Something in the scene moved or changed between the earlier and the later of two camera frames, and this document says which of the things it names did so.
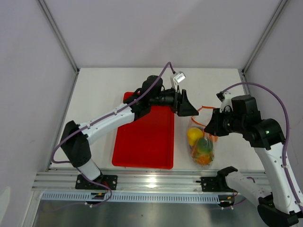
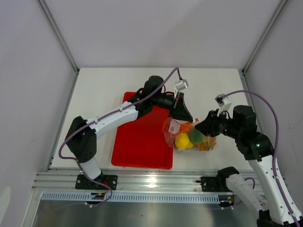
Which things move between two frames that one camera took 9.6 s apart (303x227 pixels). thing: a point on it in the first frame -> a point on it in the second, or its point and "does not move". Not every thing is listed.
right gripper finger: (216, 124) does not move
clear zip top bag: (201, 143) -> (183, 135)
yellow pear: (193, 134) -> (182, 142)
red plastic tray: (147, 142) does not move
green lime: (204, 145) -> (196, 136)
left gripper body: (169, 99) does not move
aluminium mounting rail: (154, 181) does not move
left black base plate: (111, 180) does not move
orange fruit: (203, 160) -> (185, 127)
